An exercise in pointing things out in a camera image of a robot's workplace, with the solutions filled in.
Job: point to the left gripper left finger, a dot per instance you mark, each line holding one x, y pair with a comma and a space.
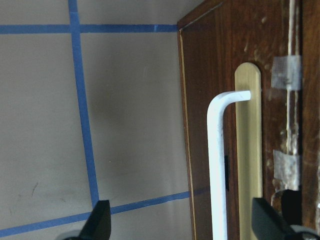
98, 225

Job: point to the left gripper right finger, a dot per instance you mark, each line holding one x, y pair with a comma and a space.
266, 224

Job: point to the wooden drawer with white handle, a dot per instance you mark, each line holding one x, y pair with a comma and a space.
242, 124

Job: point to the dark wooden drawer cabinet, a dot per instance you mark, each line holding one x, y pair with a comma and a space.
307, 120

